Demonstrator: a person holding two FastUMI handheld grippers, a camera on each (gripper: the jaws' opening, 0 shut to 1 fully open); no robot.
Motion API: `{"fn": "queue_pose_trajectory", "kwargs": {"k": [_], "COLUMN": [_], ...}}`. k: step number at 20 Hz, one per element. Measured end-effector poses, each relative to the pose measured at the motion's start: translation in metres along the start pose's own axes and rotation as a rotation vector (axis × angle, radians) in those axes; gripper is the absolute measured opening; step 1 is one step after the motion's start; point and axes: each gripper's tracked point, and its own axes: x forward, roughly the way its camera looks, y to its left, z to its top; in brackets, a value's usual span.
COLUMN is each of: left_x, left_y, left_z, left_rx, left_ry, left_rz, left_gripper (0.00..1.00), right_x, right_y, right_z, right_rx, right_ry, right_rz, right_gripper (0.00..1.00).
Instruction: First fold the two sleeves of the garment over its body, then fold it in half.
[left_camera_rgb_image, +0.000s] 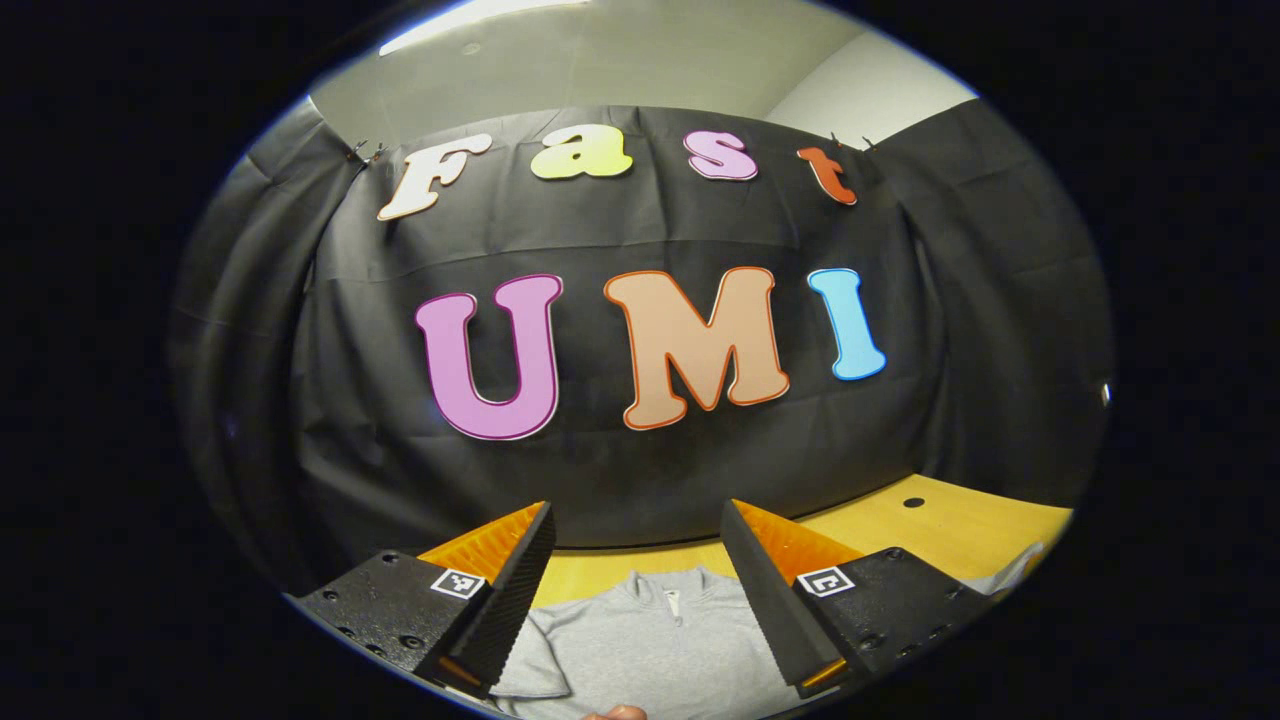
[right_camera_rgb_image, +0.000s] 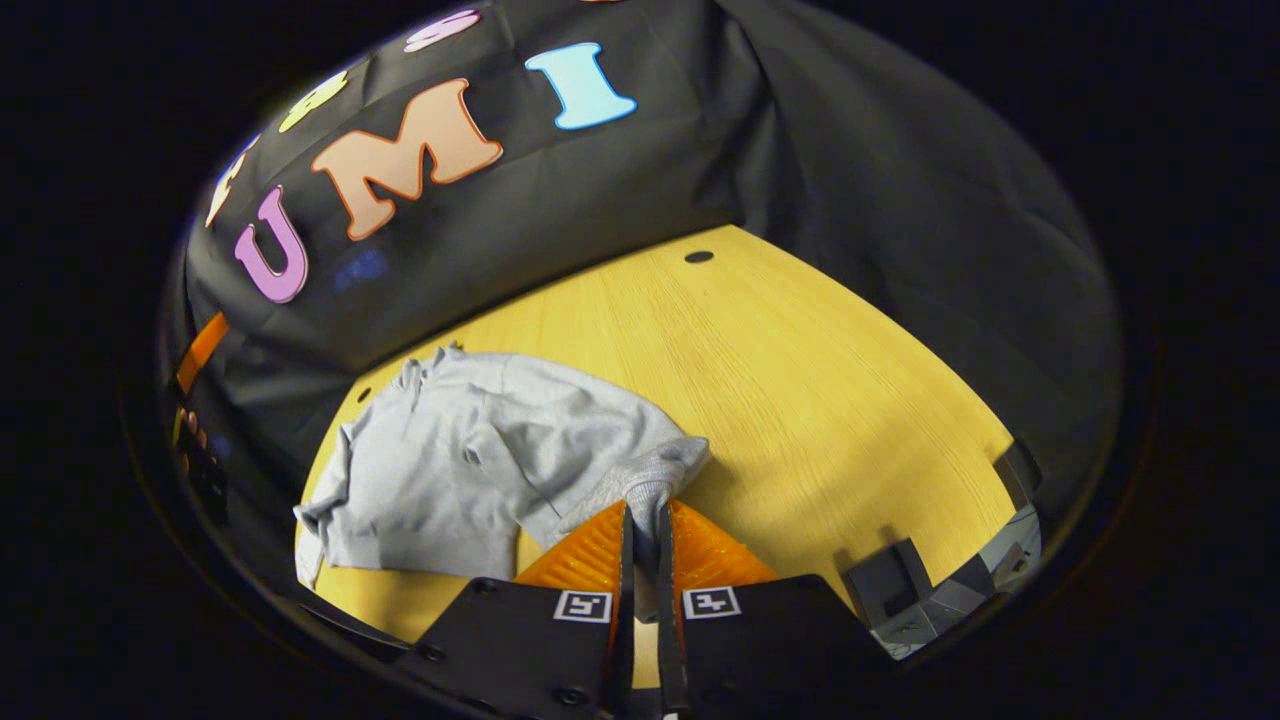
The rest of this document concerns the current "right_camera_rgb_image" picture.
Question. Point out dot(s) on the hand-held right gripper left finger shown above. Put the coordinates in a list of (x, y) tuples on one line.
[(624, 650)]

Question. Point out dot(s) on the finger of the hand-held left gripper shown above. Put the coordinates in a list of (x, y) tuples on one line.
[(203, 347)]

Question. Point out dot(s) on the black backdrop cloth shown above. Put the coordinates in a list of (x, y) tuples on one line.
[(850, 150)]

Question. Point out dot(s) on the dark grey block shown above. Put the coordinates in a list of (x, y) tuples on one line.
[(890, 580), (1018, 475)]

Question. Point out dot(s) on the grey sweatshirt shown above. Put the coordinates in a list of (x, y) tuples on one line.
[(450, 470)]

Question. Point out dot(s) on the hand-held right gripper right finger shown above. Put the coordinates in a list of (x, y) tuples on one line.
[(668, 650)]

